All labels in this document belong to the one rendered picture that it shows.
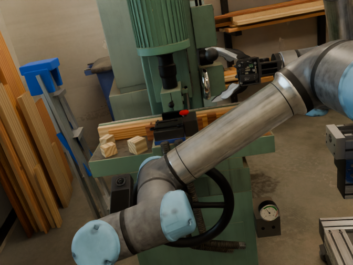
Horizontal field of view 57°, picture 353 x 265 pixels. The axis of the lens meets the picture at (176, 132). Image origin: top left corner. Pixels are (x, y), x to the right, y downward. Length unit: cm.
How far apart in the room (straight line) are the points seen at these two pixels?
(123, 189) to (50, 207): 175
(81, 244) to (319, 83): 45
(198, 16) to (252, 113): 73
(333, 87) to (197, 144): 25
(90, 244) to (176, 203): 14
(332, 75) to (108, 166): 76
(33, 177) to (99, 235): 188
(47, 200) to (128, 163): 141
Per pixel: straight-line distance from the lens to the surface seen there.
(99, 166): 110
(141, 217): 53
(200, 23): 128
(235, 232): 122
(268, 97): 62
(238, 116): 61
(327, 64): 57
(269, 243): 200
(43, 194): 246
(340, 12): 120
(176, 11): 104
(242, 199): 115
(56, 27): 346
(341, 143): 134
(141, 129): 119
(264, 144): 106
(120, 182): 73
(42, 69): 177
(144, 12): 103
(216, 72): 129
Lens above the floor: 133
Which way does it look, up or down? 22 degrees down
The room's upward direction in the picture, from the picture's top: 10 degrees counter-clockwise
